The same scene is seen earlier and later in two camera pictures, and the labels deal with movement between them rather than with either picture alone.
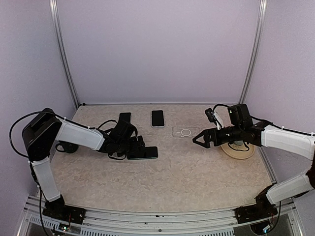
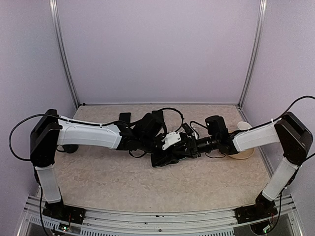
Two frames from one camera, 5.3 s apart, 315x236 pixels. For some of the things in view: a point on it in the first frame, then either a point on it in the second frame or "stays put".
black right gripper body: (219, 140) → (197, 149)
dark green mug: (68, 147) stays put
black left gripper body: (135, 147) → (147, 145)
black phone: (150, 152) → (159, 160)
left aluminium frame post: (62, 51) stays put
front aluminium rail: (228, 221) stays put
